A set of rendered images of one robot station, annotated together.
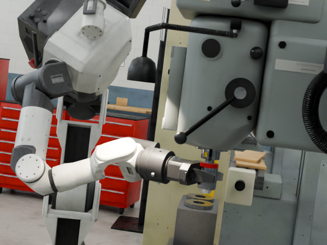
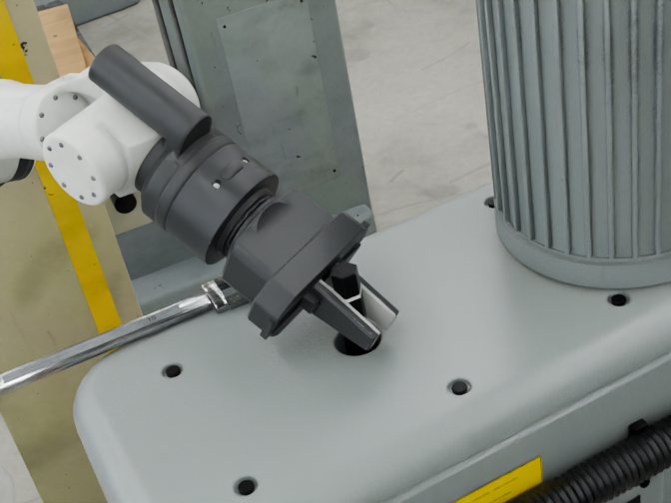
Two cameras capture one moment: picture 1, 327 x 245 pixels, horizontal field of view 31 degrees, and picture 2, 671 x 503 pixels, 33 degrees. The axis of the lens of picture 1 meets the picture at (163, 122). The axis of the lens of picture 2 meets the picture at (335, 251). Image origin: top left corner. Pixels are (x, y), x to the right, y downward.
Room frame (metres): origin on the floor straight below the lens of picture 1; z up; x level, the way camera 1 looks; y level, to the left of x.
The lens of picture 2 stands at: (0.89, 0.17, 2.46)
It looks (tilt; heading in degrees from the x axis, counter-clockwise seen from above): 36 degrees down; 334
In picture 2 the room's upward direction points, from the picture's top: 12 degrees counter-clockwise
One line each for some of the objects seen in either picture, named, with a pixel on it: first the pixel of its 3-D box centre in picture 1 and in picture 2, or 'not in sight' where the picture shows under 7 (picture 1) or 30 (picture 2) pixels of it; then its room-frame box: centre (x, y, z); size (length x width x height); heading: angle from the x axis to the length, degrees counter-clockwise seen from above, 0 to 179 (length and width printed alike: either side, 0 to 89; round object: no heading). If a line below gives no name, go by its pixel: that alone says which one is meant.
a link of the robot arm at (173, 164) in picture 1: (175, 169); not in sight; (1.53, -0.05, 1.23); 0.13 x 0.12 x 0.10; 154
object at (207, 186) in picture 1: (207, 177); not in sight; (1.49, -0.13, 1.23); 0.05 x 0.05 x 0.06
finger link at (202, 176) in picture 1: (202, 177); not in sight; (1.46, -0.11, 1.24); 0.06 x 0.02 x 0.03; 64
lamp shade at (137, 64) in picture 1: (142, 69); not in sight; (1.46, 0.07, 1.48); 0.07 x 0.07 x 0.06
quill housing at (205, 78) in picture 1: (221, 83); not in sight; (1.49, -0.13, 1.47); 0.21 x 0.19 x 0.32; 175
